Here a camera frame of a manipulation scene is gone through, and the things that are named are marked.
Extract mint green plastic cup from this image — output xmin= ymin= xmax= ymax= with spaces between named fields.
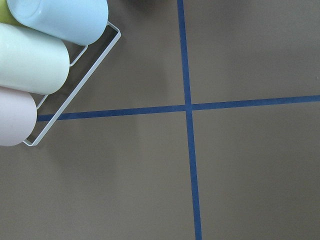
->
xmin=0 ymin=23 xmax=70 ymax=95

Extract yellow-green plastic cup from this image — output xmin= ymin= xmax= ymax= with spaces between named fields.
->
xmin=0 ymin=0 xmax=22 ymax=26

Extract pale pink plastic cup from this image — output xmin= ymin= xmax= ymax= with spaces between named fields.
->
xmin=0 ymin=87 xmax=37 ymax=147

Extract light blue plastic cup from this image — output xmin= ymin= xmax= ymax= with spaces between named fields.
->
xmin=7 ymin=0 xmax=109 ymax=46

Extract white wire cup rack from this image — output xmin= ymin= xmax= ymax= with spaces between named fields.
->
xmin=23 ymin=22 xmax=122 ymax=147

